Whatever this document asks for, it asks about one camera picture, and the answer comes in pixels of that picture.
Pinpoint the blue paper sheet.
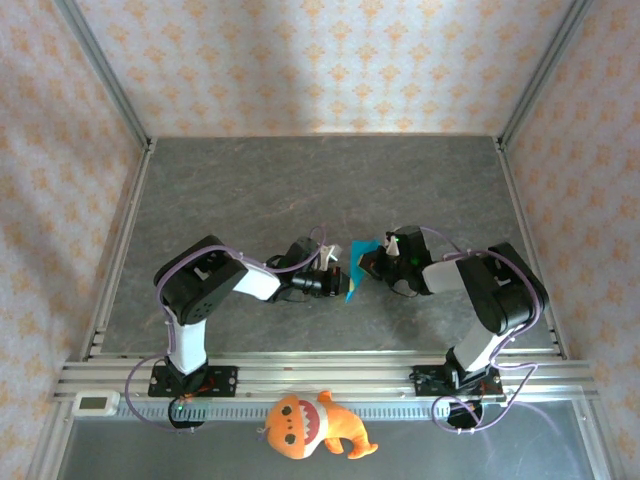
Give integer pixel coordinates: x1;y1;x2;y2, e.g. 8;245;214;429
343;238;381;305

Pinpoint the orange shark plush toy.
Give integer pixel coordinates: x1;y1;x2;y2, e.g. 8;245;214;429
257;389;380;461

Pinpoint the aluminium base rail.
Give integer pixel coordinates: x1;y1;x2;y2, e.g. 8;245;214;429
53;352;599;404

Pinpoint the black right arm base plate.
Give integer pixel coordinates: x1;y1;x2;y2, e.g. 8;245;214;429
410;364;506;401

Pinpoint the small white display device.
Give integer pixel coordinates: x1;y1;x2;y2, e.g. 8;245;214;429
71;391;120;417

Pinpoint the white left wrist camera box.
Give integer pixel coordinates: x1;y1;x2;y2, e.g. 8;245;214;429
319;243;344;271

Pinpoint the aluminium table side rail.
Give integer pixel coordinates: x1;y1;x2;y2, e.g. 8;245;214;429
82;139;156;361
494;137;569;359

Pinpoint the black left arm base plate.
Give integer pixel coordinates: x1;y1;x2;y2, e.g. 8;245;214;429
148;365;240;399

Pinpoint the grey slotted cable duct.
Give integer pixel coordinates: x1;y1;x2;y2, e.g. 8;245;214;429
117;399;501;421

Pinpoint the aluminium frame post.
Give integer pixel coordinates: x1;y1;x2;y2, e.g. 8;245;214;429
494;0;596;149
54;0;154;151

